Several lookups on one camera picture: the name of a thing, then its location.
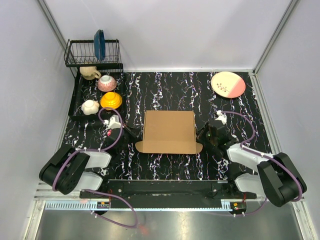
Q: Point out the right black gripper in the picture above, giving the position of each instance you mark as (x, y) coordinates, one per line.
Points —
(201, 134)

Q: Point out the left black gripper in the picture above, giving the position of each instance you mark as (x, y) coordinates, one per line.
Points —
(133, 135)

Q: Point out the brown cardboard box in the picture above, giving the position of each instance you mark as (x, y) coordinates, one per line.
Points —
(169, 132)

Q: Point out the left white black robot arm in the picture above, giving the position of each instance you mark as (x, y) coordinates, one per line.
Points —
(65, 170)

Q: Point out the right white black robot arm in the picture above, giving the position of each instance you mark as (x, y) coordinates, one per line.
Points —
(275, 177)

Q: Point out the yellow ribbed bowl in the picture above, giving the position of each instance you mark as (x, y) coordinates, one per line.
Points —
(111, 100)

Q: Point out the white flower shaped cup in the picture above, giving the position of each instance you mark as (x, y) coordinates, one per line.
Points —
(90, 107)

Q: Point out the pink cream round plate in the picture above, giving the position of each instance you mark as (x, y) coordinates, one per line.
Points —
(228, 84)

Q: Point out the black tray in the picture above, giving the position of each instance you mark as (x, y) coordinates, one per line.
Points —
(88, 90)

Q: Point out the pink patterned bowl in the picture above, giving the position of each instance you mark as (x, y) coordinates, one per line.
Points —
(106, 83)

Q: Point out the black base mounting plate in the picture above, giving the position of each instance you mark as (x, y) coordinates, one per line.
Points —
(175, 194)

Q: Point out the beige mug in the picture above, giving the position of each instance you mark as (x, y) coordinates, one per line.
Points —
(89, 72)

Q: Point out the blue plate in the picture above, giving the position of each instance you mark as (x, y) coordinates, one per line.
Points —
(99, 45)

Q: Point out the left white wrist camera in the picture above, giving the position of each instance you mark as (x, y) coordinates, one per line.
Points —
(113, 122)

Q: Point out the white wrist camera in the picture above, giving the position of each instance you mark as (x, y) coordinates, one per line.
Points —
(221, 117)
(113, 122)

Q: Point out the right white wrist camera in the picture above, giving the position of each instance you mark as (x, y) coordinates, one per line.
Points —
(221, 117)

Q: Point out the black wire dish rack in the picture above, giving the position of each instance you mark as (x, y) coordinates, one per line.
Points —
(82, 53)

